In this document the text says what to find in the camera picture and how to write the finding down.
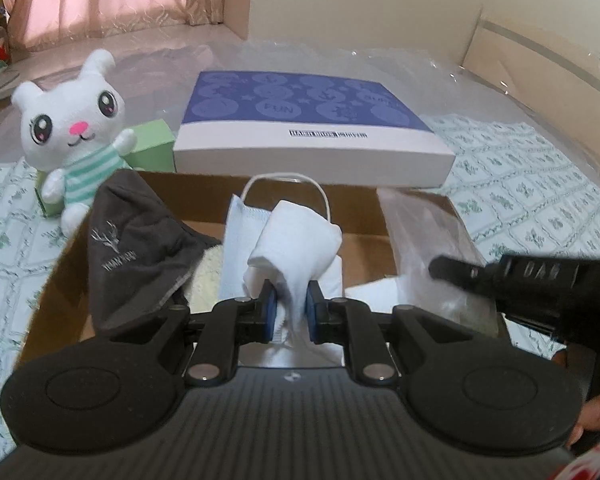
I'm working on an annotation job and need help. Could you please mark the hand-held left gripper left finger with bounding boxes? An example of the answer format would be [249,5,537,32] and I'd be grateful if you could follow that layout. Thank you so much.
[97,280,277,388]

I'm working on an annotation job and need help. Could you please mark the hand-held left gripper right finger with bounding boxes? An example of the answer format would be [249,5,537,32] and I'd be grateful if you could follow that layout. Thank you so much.
[304,280,481,386]

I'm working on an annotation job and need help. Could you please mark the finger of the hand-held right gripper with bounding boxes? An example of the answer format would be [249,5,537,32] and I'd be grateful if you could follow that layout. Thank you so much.
[429,254,499,297]

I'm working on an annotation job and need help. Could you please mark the white towel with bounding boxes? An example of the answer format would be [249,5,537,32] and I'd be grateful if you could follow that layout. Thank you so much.
[342,277,406,321]

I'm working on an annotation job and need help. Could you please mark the white sock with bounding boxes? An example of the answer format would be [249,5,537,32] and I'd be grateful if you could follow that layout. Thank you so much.
[247,200,343,331]

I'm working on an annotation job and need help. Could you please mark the white face mask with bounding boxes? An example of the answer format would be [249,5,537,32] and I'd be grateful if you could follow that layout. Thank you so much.
[220,172,346,356]

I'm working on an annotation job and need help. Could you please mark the grey fabric cap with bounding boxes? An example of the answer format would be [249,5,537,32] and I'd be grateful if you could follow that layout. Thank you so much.
[87,169,223,333]

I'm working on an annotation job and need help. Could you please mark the brown cardboard box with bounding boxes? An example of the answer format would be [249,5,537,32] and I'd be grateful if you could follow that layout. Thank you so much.
[24,170,511,361]

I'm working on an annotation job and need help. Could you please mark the clear plastic bag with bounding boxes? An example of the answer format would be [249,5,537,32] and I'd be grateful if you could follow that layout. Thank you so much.
[377,187,503,321]

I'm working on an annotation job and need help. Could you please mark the yellow towel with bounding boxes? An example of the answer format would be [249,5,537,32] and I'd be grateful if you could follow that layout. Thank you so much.
[187,245,226,313]

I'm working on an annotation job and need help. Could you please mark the purple and white flat box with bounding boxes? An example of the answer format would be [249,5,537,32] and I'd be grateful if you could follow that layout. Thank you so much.
[172,71,456,191]

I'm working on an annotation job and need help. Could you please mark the small green box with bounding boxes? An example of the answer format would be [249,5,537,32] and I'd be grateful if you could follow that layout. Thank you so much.
[36,119,176,218]

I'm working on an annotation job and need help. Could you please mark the clear plastic sheet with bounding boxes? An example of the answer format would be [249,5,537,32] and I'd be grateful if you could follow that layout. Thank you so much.
[0,35,600,161]

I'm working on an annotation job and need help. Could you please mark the beige headboard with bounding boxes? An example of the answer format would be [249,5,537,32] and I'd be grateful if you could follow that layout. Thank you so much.
[462,10,600,111]

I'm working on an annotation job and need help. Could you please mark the white plush bunny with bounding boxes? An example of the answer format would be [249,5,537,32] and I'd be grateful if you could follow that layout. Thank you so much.
[11,49,137,238]

